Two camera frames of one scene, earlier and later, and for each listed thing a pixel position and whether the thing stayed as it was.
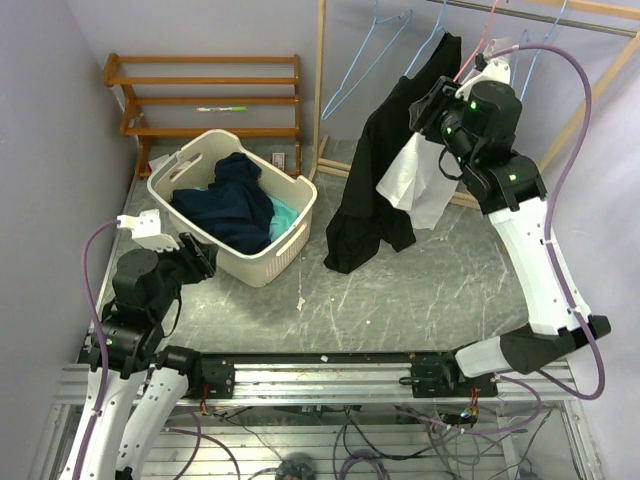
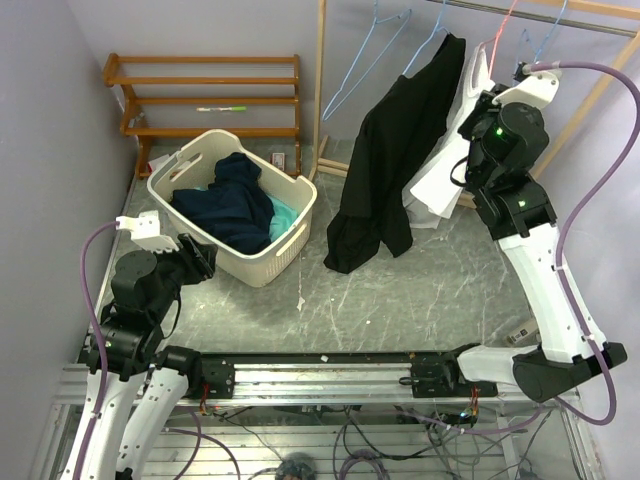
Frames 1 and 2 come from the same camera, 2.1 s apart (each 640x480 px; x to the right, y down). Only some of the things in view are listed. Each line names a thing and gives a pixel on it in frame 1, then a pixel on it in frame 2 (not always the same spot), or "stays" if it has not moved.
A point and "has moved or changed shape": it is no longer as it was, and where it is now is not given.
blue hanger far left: x=375 y=20 stays
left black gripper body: x=185 y=268 stays
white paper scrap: x=157 y=161 stays
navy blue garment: x=235 y=209 stays
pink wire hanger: x=481 y=42 -> x=497 y=37
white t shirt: x=414 y=176 has moved or changed shape
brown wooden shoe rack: x=112 y=62 stays
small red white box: x=278 y=160 stays
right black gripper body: x=441 y=117 -> x=479 y=120
